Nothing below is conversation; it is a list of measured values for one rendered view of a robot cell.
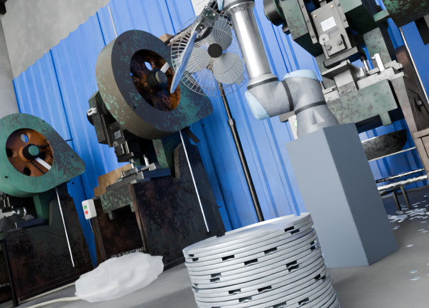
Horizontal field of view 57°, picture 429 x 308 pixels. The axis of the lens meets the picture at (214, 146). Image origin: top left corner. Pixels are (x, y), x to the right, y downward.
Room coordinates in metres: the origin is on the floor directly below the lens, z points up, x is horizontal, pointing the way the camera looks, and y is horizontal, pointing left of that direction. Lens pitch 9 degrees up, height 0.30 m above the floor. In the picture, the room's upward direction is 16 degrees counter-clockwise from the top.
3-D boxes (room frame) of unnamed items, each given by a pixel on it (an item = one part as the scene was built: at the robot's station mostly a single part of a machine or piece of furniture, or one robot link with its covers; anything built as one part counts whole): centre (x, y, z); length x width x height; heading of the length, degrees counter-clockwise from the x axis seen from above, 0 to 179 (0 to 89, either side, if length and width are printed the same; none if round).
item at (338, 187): (1.38, -0.37, 0.23); 0.18 x 0.18 x 0.45; 37
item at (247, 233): (0.89, -0.01, 0.23); 0.29 x 0.29 x 0.01
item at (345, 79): (1.93, -0.72, 0.72); 0.25 x 0.14 x 0.14; 147
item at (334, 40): (2.04, -0.79, 1.04); 0.17 x 0.15 x 0.30; 147
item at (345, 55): (2.08, -0.82, 0.86); 0.20 x 0.16 x 0.05; 57
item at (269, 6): (2.23, -0.62, 1.31); 0.22 x 0.12 x 0.22; 147
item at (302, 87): (1.38, -0.36, 0.62); 0.13 x 0.12 x 0.14; 87
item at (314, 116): (1.38, -0.37, 0.50); 0.15 x 0.15 x 0.10
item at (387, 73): (2.07, -0.82, 0.68); 0.45 x 0.30 x 0.06; 57
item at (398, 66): (1.98, -0.96, 0.76); 0.17 x 0.06 x 0.10; 57
